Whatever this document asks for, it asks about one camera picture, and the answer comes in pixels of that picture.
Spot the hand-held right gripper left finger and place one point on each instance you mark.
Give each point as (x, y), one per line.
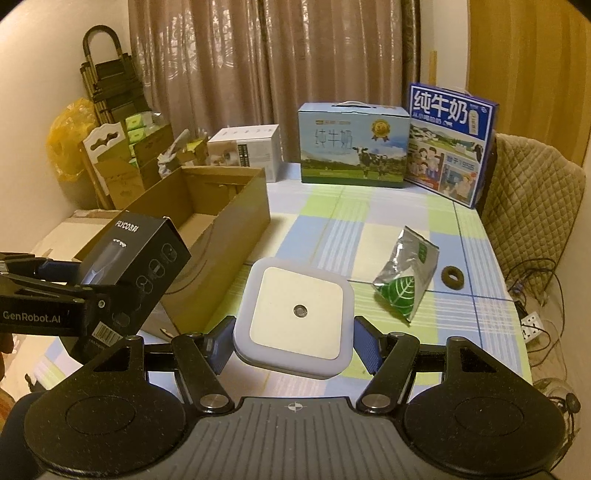
(221, 342)

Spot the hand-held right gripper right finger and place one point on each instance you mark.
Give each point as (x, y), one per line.
(367, 344)

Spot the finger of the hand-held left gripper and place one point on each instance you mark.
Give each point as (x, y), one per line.
(106, 300)
(51, 266)

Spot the black product box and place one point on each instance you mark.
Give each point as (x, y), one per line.
(138, 258)

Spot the white square night light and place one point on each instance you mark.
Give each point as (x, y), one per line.
(295, 314)

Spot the brown cardboard box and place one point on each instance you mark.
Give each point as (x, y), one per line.
(221, 230)

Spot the flat cardboard sheet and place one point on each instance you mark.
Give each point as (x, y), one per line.
(69, 226)

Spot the silver green leaf pouch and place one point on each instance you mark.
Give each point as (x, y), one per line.
(406, 277)

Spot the open carton of green packets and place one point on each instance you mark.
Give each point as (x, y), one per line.
(115, 175)

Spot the yellow plastic bag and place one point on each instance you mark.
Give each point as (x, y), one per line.
(69, 138)

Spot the white power strip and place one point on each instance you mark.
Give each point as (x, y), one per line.
(531, 327)

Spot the green cow milk carton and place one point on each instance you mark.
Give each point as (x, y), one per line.
(332, 157)

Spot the black folding cart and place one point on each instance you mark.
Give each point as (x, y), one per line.
(111, 83)

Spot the white carton box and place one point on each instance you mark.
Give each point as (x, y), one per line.
(258, 152)

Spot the blue milk carton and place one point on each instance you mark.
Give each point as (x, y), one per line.
(443, 152)

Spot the glass pot lid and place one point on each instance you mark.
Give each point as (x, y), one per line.
(572, 404)

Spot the quilted chair cover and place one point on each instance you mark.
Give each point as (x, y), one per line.
(531, 203)

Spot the brown curtain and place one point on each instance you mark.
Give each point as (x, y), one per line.
(254, 60)

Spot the wooden door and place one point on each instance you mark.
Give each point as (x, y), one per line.
(531, 69)

